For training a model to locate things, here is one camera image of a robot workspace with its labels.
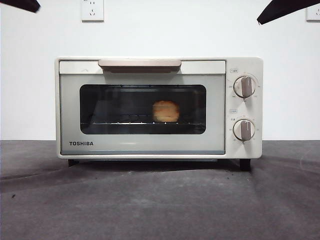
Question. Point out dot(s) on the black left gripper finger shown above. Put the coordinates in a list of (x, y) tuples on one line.
[(31, 3), (15, 3)]

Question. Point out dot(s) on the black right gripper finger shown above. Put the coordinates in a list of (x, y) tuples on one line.
[(297, 6), (273, 7)]

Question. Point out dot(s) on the round golden bread roll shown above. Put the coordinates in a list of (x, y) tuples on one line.
[(166, 112)]

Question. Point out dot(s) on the oven temperature knob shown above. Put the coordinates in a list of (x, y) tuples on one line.
[(245, 87)]

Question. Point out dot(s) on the oven timer knob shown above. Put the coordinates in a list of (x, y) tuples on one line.
[(244, 130)]

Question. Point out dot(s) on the cream white toaster oven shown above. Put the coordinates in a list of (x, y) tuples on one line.
[(250, 150)]

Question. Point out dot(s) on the white wall socket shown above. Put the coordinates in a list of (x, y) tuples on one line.
[(313, 15), (92, 11)]

